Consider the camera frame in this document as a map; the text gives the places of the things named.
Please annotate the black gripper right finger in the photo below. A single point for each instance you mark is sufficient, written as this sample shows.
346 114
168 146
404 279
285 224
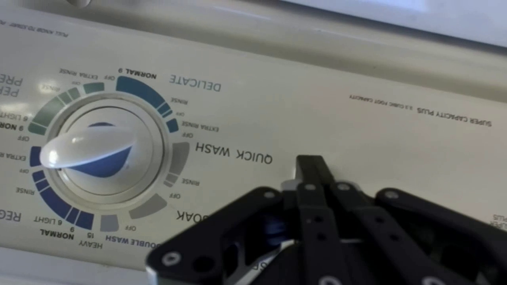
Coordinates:
385 243

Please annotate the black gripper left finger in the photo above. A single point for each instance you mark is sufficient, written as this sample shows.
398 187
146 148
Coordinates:
317 238

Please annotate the white top-load washer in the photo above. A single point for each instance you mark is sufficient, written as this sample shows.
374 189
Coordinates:
369 143

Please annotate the white washer lid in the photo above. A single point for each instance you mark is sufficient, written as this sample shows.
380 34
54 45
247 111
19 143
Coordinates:
422 16

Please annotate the white washer timer dial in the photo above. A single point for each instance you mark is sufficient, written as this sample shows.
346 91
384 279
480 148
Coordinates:
89 151

